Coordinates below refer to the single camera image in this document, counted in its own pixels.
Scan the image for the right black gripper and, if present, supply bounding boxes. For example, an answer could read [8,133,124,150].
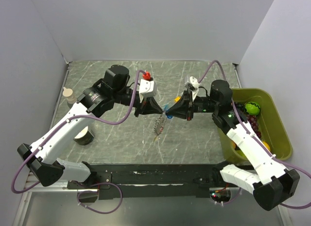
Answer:
[166,88,219,121]

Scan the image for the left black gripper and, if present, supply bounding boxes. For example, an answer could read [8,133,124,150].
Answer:
[113,88,163,117]

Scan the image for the metal keyring with small rings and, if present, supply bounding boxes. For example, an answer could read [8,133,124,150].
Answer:
[153,111,167,142]

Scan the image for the yellow key tag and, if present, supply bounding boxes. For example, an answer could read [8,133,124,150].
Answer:
[174,96,181,102]

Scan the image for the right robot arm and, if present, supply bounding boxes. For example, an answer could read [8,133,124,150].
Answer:
[166,80,300,211]

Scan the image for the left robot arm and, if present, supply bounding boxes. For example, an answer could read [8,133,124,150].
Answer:
[17,65,162,188]

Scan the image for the yellow-green toy fruit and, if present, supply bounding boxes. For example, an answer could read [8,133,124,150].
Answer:
[231,141,245,157]

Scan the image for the black paper cup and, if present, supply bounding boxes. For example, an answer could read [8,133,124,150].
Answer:
[73,126,95,145]

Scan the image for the purple toy grapes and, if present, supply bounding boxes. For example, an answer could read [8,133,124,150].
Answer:
[235,103,261,139]

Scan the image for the green toy watermelon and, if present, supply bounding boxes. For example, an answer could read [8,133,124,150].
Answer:
[244,102,261,116]

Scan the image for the grey bottle beige cap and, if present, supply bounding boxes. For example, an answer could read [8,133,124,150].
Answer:
[62,87,77,109]

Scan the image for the orange toy fruit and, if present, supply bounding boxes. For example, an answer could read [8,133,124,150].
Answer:
[262,141,271,151]

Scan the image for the olive green plastic bin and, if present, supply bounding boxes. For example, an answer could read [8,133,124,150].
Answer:
[218,88,293,166]

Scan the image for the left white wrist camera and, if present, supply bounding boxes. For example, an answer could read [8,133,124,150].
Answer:
[139,71,157,101]

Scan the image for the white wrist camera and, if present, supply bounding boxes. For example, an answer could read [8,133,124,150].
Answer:
[185,76,200,101]
[139,71,157,101]

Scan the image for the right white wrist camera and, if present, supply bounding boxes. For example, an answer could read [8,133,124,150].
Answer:
[185,76,200,101]

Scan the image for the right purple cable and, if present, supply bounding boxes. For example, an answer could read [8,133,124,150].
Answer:
[198,60,311,209]

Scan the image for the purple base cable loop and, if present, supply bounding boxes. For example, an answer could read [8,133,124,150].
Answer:
[77,182,123,214]

